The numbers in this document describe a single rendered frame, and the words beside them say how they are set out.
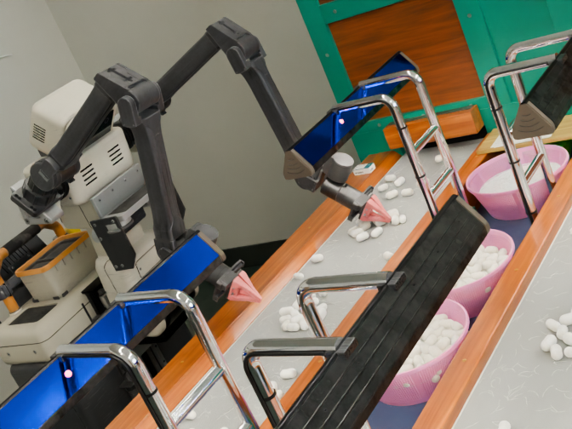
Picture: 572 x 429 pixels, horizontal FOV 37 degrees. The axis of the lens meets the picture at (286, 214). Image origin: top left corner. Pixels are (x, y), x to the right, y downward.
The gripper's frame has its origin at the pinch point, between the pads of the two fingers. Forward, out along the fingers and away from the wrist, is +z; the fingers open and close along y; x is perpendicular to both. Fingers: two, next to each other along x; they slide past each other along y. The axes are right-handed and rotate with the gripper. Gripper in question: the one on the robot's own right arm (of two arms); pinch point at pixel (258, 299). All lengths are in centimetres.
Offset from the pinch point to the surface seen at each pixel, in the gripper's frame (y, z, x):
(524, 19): 93, 16, -49
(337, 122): 32.9, -5.6, -31.7
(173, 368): -19.6, -7.9, 13.9
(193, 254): -27.0, -5.3, -31.1
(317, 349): -61, 32, -66
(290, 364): -15.2, 16.9, -4.6
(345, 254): 31.3, 8.1, 2.5
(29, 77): 128, -187, 95
